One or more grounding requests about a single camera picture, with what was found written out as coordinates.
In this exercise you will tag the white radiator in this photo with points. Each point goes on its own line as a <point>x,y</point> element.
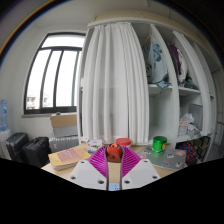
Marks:
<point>63,143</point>

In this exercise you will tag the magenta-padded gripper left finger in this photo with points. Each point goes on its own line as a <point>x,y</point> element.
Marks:
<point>88,171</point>

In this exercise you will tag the black hard suitcase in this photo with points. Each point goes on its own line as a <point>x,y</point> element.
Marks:
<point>15,146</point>

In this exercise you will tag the grey laptop with stickers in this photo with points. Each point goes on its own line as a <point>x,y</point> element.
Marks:
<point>166,158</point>

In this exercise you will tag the white jar with red lid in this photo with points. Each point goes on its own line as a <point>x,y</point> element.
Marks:
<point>124,141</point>

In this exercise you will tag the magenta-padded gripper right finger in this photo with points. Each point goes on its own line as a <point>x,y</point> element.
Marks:
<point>138,170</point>

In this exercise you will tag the blue water dispenser bottle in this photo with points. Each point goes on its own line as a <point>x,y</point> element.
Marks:
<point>3,115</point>

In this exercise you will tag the small white printed box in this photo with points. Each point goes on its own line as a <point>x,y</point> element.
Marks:
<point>94,145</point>

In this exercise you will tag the black soft bag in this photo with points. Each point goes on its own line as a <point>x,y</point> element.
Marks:
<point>36,151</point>

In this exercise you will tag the yellow book with pink label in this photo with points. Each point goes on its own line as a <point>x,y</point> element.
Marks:
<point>66,156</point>

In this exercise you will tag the white curtain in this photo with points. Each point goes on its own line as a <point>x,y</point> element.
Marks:
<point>115,83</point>

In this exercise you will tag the white shelf unit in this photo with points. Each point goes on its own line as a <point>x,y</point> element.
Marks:
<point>163,110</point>

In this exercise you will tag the green round jar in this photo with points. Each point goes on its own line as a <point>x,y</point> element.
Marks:
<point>159,144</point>

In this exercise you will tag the white water dispenser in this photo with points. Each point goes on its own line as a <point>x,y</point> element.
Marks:
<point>3,141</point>

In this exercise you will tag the black-framed window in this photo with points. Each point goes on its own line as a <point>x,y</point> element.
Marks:
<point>50,76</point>

